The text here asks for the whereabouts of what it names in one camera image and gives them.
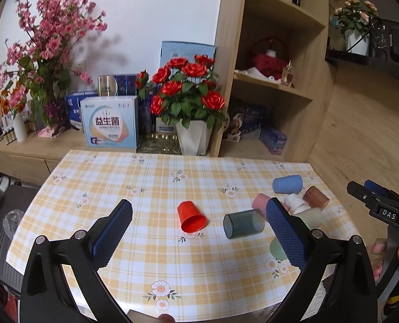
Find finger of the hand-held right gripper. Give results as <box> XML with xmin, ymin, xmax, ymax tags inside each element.
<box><xmin>346</xmin><ymin>181</ymin><xmax>378</xmax><ymax>213</ymax></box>
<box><xmin>364</xmin><ymin>179</ymin><xmax>390</xmax><ymax>198</ymax></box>

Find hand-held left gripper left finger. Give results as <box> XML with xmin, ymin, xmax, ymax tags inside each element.
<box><xmin>20</xmin><ymin>199</ymin><xmax>133</xmax><ymax>323</ymax></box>

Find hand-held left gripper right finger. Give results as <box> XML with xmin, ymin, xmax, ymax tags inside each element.
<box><xmin>265</xmin><ymin>198</ymin><xmax>378</xmax><ymax>323</ymax></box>

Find red plastic cup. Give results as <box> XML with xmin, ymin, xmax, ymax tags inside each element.
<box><xmin>177</xmin><ymin>201</ymin><xmax>208</xmax><ymax>233</ymax></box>

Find green plastic cup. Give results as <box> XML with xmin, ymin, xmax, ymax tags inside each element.
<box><xmin>269</xmin><ymin>237</ymin><xmax>288</xmax><ymax>262</ymax></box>

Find cream plastic cup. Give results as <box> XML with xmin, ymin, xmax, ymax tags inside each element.
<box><xmin>293</xmin><ymin>207</ymin><xmax>324</xmax><ymax>229</ymax></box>

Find white plastic cup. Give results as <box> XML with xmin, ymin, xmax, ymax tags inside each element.
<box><xmin>283</xmin><ymin>193</ymin><xmax>308</xmax><ymax>214</ymax></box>

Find pink plastic cup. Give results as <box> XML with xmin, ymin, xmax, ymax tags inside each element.
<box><xmin>252</xmin><ymin>193</ymin><xmax>271</xmax><ymax>219</ymax></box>

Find dark grey translucent cup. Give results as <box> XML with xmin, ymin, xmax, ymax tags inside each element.
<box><xmin>223</xmin><ymin>209</ymin><xmax>265</xmax><ymax>239</ymax></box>

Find brown translucent cup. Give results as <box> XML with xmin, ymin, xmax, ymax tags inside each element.
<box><xmin>302</xmin><ymin>186</ymin><xmax>330</xmax><ymax>209</ymax></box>

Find blue plastic cup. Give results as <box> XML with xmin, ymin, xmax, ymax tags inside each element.
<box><xmin>272</xmin><ymin>174</ymin><xmax>304</xmax><ymax>194</ymax></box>

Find yellow plaid floral tablecloth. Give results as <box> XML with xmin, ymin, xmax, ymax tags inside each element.
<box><xmin>6</xmin><ymin>149</ymin><xmax>362</xmax><ymax>322</ymax></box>

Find wooden shelf unit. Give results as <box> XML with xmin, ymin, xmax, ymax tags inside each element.
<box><xmin>209</xmin><ymin>0</ymin><xmax>332</xmax><ymax>164</ymax></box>

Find small purple blue box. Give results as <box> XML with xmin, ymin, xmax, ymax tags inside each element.
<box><xmin>259</xmin><ymin>125</ymin><xmax>288</xmax><ymax>156</ymax></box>

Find green gold patterned tray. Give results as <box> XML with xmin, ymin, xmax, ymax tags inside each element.
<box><xmin>136</xmin><ymin>132</ymin><xmax>182</xmax><ymax>156</ymax></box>

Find clear plastic bag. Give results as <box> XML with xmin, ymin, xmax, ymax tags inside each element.
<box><xmin>2</xmin><ymin>209</ymin><xmax>25</xmax><ymax>242</ymax></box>

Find white box with pastel label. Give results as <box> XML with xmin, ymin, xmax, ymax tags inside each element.
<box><xmin>80</xmin><ymin>96</ymin><xmax>139</xmax><ymax>149</ymax></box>

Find wooden sideboard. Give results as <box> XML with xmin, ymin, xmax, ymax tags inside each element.
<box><xmin>0</xmin><ymin>127</ymin><xmax>220</xmax><ymax>188</ymax></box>

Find small white blue box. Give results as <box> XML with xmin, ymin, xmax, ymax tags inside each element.
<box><xmin>155</xmin><ymin>117</ymin><xmax>178</xmax><ymax>134</ymax></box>

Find blue illustrated tin box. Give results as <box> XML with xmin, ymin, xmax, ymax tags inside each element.
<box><xmin>223</xmin><ymin>102</ymin><xmax>268</xmax><ymax>142</ymax></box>

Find white angular flower pot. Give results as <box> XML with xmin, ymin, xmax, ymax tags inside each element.
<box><xmin>175</xmin><ymin>119</ymin><xmax>214</xmax><ymax>157</ymax></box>

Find white and blue box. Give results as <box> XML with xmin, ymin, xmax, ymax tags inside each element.
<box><xmin>65</xmin><ymin>92</ymin><xmax>99</xmax><ymax>130</ymax></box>

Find purple artificial flowers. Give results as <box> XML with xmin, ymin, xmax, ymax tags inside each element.
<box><xmin>44</xmin><ymin>100</ymin><xmax>67</xmax><ymax>126</ymax></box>

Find black television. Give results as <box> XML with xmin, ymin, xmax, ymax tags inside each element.
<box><xmin>325</xmin><ymin>18</ymin><xmax>399</xmax><ymax>83</ymax></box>

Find slim white vase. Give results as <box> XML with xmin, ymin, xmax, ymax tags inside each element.
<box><xmin>13</xmin><ymin>112</ymin><xmax>29</xmax><ymax>142</ymax></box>

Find glass perfume bottle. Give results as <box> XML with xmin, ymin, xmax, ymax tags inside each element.
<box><xmin>282</xmin><ymin>60</ymin><xmax>294</xmax><ymax>87</ymax></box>

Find white square flower pot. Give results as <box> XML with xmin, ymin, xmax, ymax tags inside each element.
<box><xmin>344</xmin><ymin>28</ymin><xmax>370</xmax><ymax>56</ymax></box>

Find dark blue box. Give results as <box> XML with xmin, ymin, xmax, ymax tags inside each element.
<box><xmin>113</xmin><ymin>73</ymin><xmax>140</xmax><ymax>97</ymax></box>

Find row of small bottles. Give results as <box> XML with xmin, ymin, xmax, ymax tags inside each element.
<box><xmin>0</xmin><ymin>110</ymin><xmax>38</xmax><ymax>146</ymax></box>

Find basket with red cloth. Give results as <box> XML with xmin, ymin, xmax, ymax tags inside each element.
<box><xmin>249</xmin><ymin>37</ymin><xmax>289</xmax><ymax>80</ymax></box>

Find white cloth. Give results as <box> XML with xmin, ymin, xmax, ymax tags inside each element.
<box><xmin>234</xmin><ymin>68</ymin><xmax>278</xmax><ymax>82</ymax></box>

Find red artificial rose plant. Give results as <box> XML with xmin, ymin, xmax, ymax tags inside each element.
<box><xmin>135</xmin><ymin>54</ymin><xmax>227</xmax><ymax>132</ymax></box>

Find pink artificial rose plant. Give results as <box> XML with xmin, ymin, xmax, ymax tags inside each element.
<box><xmin>330</xmin><ymin>0</ymin><xmax>379</xmax><ymax>36</ymax></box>

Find large light blue box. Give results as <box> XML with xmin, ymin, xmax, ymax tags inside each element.
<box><xmin>159</xmin><ymin>41</ymin><xmax>217</xmax><ymax>75</ymax></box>

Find pink artificial blossom branches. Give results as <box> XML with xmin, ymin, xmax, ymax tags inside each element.
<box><xmin>0</xmin><ymin>0</ymin><xmax>108</xmax><ymax>127</ymax></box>

